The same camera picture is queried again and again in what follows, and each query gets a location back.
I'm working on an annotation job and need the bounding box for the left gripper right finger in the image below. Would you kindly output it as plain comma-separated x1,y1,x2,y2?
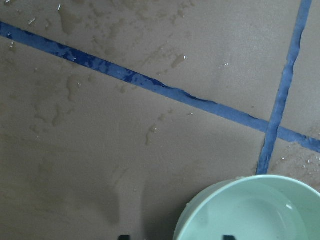
223,235,235,240

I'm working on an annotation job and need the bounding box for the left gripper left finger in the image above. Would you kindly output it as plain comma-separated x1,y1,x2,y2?
118,235,131,240

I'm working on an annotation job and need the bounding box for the mint green bowl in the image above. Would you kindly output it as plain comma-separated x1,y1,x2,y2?
173,175,320,240

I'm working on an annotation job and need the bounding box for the brown paper table cover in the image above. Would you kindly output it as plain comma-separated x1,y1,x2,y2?
0,0,320,240

